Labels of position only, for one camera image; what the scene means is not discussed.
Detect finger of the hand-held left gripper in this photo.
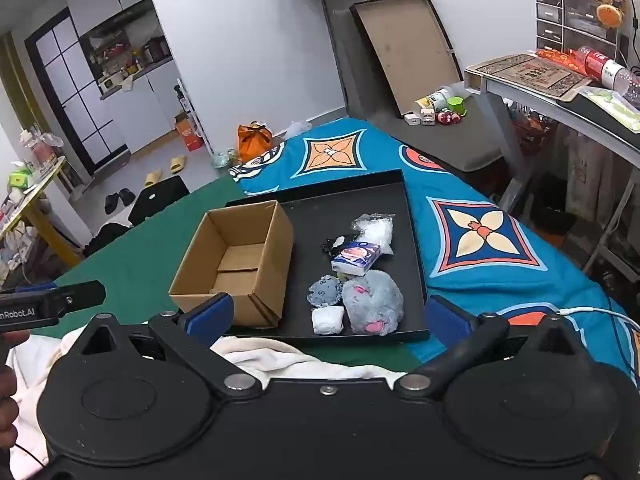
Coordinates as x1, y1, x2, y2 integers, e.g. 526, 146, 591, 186
54, 281, 107, 316
0, 282, 57, 295

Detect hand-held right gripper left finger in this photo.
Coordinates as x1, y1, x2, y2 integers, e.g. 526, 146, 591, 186
75, 292, 263, 401

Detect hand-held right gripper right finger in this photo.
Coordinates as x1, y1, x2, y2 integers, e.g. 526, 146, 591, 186
392, 294, 586, 403

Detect brown cardboard box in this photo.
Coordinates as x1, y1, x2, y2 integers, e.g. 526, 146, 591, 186
169, 200, 294, 330

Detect grey mouse plush toy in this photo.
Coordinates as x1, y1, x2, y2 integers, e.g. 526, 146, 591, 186
341, 270, 405, 336

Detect blue white tissue pack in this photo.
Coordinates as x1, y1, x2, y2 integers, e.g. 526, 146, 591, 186
331, 241, 383, 277

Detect clear plastic bag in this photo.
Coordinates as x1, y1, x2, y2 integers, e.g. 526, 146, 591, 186
351, 213, 396, 256

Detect small grey round plush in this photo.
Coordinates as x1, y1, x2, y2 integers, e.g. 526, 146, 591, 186
306, 275, 345, 309

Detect white cloth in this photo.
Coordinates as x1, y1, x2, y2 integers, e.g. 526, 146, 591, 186
311, 306, 346, 336

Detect black tray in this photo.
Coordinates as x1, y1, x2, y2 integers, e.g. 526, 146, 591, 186
220, 169, 432, 346

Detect person's left hand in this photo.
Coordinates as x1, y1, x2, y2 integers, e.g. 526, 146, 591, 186
0, 329, 31, 453

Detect black clothes heap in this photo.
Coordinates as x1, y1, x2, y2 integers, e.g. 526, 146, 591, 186
82, 221, 132, 258

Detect white fluffy blanket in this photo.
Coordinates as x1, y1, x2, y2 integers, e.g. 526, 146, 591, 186
0, 330, 408, 480

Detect yellow legged table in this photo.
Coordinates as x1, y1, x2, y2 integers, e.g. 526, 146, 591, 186
0, 155, 83, 266

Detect green bed sheet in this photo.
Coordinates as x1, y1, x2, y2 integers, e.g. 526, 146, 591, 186
50, 177, 426, 376

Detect large glass jar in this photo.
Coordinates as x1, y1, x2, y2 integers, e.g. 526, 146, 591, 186
20, 127, 58, 171

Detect grey folding bench cushion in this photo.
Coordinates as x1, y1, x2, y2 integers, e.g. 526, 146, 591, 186
325, 7, 507, 183

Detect orange bag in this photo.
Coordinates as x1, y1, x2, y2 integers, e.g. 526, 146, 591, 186
236, 122, 276, 163

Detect orange carton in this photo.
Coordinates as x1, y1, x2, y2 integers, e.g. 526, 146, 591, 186
175, 112, 205, 152

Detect white lower kitchen cabinet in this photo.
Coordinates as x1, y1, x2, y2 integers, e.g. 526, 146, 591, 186
100, 60, 176, 156

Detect beige tote bag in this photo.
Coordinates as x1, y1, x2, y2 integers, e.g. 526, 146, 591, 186
565, 130, 621, 221

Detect black framed sliding door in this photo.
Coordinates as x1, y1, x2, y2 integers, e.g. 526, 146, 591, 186
24, 7, 131, 176

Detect orange basket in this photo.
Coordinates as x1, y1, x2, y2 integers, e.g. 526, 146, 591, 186
510, 105, 556, 151

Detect white can yellow label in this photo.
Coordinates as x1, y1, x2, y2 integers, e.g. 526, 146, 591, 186
415, 87, 455, 113

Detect grey desk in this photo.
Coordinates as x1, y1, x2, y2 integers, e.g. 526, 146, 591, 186
464, 52, 640, 271

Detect black desk mat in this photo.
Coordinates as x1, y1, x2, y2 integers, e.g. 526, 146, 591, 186
555, 90, 640, 148

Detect black rice cooker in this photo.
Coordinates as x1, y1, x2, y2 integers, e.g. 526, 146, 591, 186
142, 37, 171, 63

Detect brown patterned mat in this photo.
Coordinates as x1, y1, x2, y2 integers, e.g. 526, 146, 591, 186
472, 54, 583, 101

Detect green white booklet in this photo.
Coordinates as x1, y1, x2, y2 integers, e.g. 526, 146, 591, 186
575, 86, 640, 128

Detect brown board tray lid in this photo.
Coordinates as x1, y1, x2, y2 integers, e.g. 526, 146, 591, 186
349, 0, 463, 120

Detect range hood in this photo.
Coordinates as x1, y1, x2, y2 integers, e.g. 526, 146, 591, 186
77, 0, 156, 38

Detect red packets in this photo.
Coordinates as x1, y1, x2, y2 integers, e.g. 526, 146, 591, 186
536, 48, 581, 68

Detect red label plastic bottle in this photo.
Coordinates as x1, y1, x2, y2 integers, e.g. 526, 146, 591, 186
575, 46, 640, 103

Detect grey drawer organizer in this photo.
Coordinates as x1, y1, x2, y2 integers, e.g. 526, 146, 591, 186
535, 0, 623, 53

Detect orange plush ornament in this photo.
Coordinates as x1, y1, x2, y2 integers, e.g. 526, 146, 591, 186
597, 2, 623, 28

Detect white charging cable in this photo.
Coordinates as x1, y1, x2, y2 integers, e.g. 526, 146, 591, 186
552, 306, 640, 333

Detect white wire rack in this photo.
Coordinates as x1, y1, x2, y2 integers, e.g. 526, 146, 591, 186
175, 80, 216, 156

